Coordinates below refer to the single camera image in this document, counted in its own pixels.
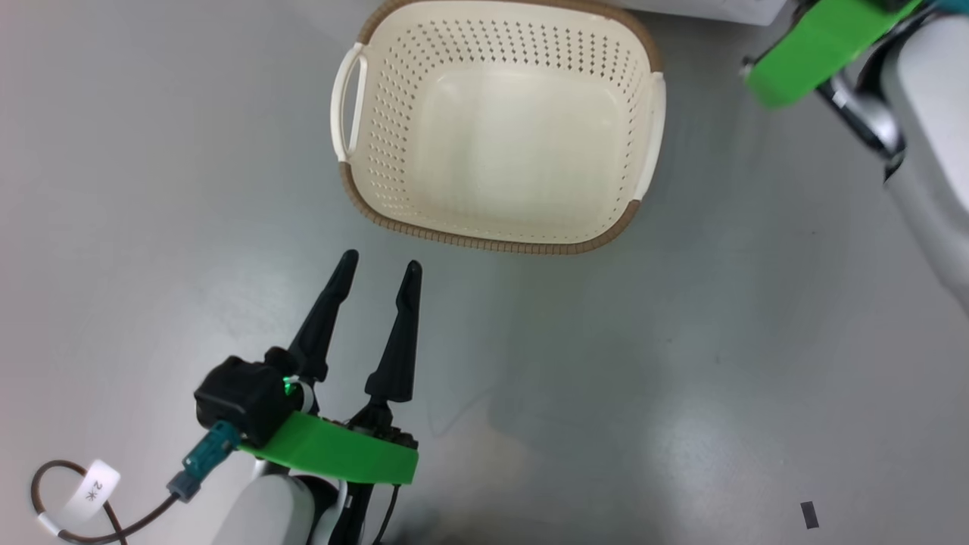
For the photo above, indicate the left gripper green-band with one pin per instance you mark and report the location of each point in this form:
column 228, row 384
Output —
column 341, row 454

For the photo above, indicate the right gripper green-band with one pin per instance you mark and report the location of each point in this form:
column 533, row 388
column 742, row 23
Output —
column 825, row 42

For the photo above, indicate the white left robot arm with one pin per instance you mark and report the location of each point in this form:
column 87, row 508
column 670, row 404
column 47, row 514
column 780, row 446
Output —
column 272, row 515

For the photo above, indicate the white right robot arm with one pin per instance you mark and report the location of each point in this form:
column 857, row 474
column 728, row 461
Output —
column 939, row 151

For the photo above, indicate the white front-load washing machine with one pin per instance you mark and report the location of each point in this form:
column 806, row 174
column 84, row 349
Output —
column 719, row 9

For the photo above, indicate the cream perforated laundry basket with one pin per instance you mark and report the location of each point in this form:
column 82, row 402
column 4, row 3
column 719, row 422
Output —
column 515, row 136

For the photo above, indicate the black floor tape mark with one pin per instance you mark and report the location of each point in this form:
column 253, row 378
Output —
column 810, row 515

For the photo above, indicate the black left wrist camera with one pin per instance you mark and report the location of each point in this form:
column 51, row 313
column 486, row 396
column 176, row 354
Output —
column 242, row 397

